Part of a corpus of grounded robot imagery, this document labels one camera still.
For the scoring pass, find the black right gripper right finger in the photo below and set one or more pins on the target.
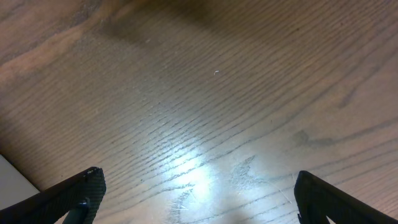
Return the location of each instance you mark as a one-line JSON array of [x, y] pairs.
[[320, 202]]

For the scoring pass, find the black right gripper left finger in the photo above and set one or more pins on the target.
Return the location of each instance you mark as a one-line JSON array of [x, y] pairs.
[[77, 199]]

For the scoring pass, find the white cardboard box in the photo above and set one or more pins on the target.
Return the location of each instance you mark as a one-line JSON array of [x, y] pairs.
[[14, 187]]

